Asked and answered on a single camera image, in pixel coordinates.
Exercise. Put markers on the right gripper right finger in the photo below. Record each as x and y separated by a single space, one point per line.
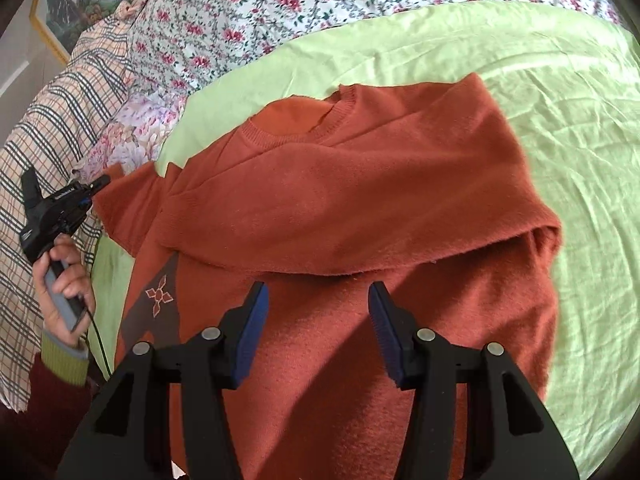
509 432

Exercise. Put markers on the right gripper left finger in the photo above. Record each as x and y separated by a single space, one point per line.
126 434

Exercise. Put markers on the orange knit sweater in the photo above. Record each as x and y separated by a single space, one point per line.
421 187

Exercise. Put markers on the plaid beige blanket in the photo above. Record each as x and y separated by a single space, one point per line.
60 127

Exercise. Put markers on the pink floral pillow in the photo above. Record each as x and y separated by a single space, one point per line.
134 136

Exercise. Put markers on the floral white quilt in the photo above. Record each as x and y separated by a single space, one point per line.
300 15

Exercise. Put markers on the green bed sheet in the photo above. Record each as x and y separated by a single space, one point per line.
569 85

